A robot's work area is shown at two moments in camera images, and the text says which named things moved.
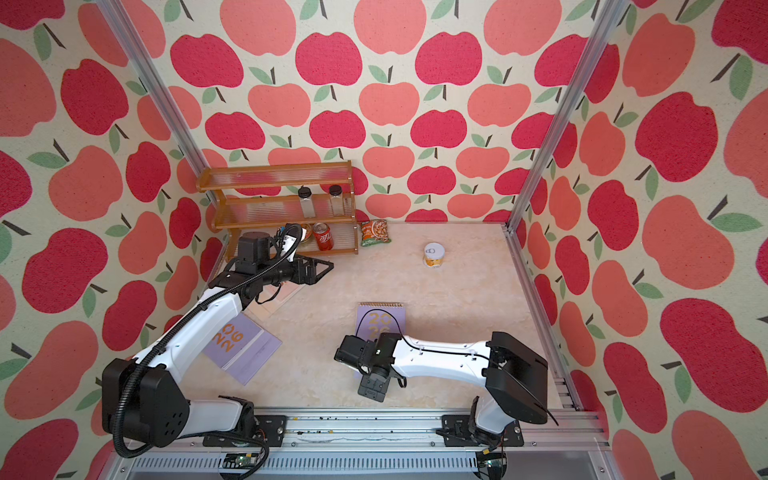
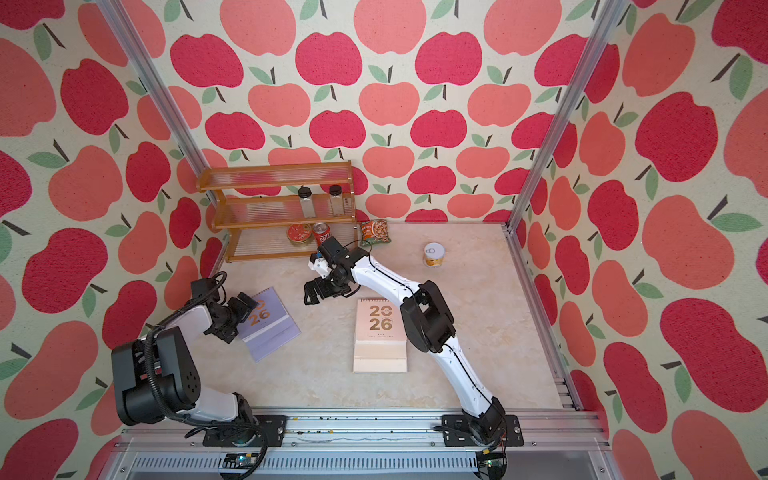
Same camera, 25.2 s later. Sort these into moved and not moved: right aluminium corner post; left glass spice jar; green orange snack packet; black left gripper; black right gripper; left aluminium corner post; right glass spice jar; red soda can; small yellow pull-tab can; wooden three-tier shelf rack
Moved: black left gripper; black right gripper
Not moved: wooden three-tier shelf rack; left aluminium corner post; red soda can; right glass spice jar; left glass spice jar; small yellow pull-tab can; right aluminium corner post; green orange snack packet
